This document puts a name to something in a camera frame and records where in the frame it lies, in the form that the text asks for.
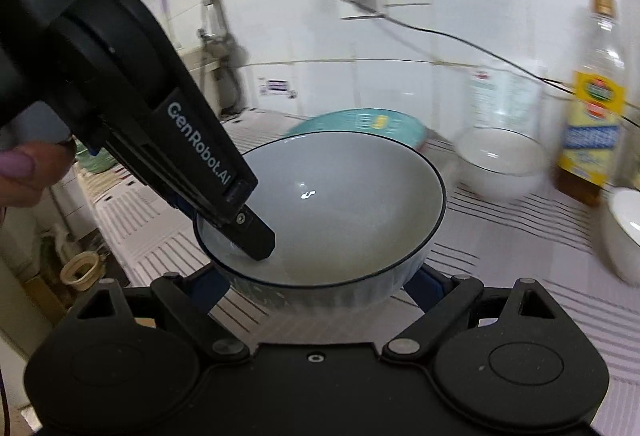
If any person's left hand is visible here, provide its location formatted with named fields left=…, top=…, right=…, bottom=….
left=0, top=139, right=76, bottom=208

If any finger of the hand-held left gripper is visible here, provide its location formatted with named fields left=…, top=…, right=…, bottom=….
left=167, top=189, right=201, bottom=222
left=102, top=84, right=277, bottom=262

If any cream tape roll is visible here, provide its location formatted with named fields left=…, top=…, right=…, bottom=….
left=60, top=251, right=105, bottom=289

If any blue fried egg plate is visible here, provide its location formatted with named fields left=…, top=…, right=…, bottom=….
left=284, top=109, right=430, bottom=152

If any black cable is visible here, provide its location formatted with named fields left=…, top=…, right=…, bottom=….
left=345, top=0, right=640, bottom=124

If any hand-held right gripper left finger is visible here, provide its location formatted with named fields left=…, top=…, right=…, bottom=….
left=75, top=263, right=251, bottom=363

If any small wall sticker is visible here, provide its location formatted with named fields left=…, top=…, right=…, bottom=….
left=259, top=77, right=297, bottom=98

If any green cup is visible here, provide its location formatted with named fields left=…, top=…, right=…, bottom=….
left=75, top=141, right=121, bottom=174

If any white ribbed bowl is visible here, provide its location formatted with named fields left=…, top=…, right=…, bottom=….
left=452, top=126, right=551, bottom=203
left=192, top=132, right=447, bottom=312
left=597, top=187, right=640, bottom=288

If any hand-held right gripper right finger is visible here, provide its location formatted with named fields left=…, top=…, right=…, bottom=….
left=381, top=263, right=558, bottom=363

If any striped tablecloth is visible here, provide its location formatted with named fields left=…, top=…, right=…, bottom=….
left=75, top=109, right=640, bottom=417

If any cooking wine bottle yellow label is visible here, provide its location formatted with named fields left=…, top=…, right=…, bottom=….
left=550, top=0, right=630, bottom=208

